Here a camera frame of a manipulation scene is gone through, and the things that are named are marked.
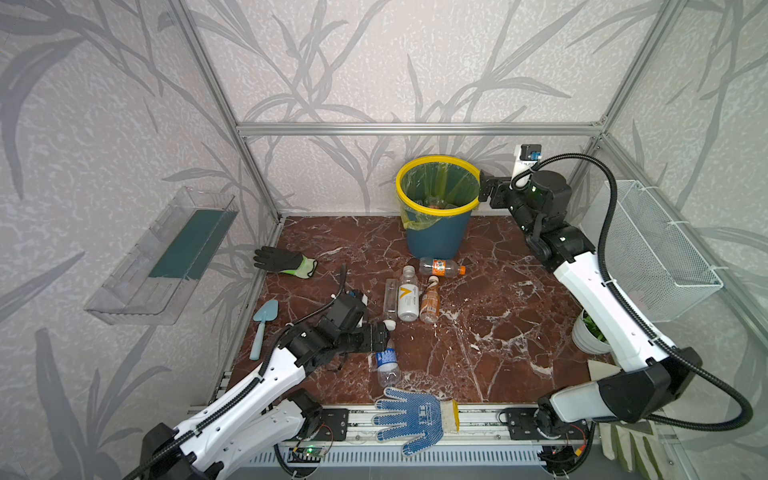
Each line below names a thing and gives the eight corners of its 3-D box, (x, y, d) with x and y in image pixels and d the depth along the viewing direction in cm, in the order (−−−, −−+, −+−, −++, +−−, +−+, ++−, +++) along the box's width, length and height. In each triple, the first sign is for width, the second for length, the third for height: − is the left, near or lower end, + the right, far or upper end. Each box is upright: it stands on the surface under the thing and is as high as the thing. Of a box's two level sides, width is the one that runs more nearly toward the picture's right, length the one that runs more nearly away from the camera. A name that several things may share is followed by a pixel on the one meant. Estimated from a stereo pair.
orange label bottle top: (418, 278, 103) (419, 271, 99) (418, 265, 106) (418, 257, 103) (464, 278, 103) (466, 271, 99) (462, 265, 106) (464, 258, 103)
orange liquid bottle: (419, 323, 93) (420, 315, 89) (418, 281, 103) (419, 272, 99) (440, 323, 93) (441, 315, 89) (436, 281, 103) (438, 272, 99)
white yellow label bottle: (397, 323, 94) (397, 313, 88) (398, 273, 106) (398, 261, 100) (419, 323, 94) (420, 313, 88) (417, 273, 106) (418, 261, 100)
